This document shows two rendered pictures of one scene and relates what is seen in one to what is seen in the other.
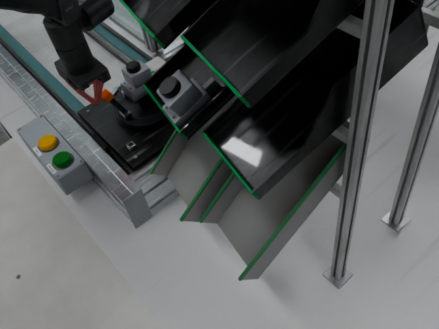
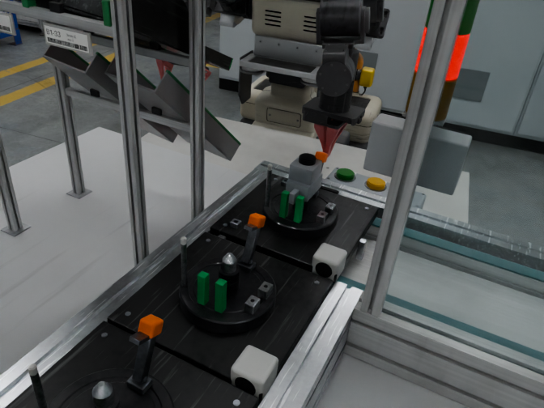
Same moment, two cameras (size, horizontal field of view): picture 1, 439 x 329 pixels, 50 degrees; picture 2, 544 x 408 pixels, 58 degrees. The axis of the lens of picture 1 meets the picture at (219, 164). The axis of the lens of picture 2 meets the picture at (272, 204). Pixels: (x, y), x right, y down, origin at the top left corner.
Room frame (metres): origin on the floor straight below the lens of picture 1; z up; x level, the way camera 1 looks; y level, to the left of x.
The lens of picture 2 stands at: (1.40, -0.34, 1.47)
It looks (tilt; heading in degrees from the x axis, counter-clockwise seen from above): 32 degrees down; 146
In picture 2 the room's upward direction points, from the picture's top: 5 degrees clockwise
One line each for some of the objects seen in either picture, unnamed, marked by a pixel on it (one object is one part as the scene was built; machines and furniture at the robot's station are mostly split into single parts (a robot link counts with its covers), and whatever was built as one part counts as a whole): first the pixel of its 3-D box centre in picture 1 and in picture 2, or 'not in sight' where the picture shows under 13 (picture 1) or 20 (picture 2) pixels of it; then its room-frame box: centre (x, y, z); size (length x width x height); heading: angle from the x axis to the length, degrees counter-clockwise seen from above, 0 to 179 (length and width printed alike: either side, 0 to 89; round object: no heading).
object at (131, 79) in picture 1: (140, 76); (303, 176); (0.80, 0.13, 1.06); 0.08 x 0.04 x 0.07; 121
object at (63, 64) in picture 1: (76, 57); (335, 97); (0.75, 0.22, 1.17); 0.10 x 0.07 x 0.07; 32
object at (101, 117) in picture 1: (148, 111); (299, 220); (0.80, 0.14, 0.96); 0.24 x 0.24 x 0.02; 32
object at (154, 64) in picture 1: (157, 69); (329, 262); (0.93, 0.10, 0.97); 0.05 x 0.05 x 0.04; 32
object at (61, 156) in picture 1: (63, 160); (345, 176); (0.70, 0.33, 0.96); 0.04 x 0.04 x 0.02
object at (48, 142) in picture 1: (48, 143); (375, 184); (0.76, 0.36, 0.96); 0.04 x 0.04 x 0.02
